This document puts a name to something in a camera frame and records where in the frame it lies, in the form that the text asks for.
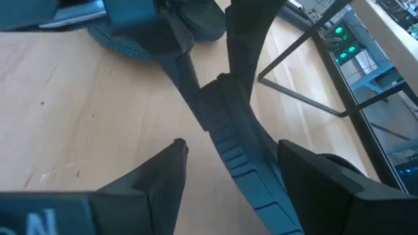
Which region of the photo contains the computer with green lights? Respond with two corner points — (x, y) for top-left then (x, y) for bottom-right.
(321, 21), (365, 66)

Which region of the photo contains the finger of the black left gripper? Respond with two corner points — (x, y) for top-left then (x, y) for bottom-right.
(103, 0), (210, 132)
(224, 0), (289, 99)

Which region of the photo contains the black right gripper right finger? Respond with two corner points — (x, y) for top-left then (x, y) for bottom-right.
(276, 139), (418, 235)

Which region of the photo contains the black slide sandal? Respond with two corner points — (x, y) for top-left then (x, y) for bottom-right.
(87, 0), (227, 61)
(198, 72), (365, 235)

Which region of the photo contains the black aluminium table frame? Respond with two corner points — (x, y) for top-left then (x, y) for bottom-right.
(279, 3), (418, 196)

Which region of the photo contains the wooden shelf black metal frame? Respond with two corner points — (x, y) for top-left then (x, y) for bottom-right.
(257, 0), (418, 118)

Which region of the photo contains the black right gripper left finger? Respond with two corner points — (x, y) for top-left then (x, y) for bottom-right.
(90, 138), (189, 235)

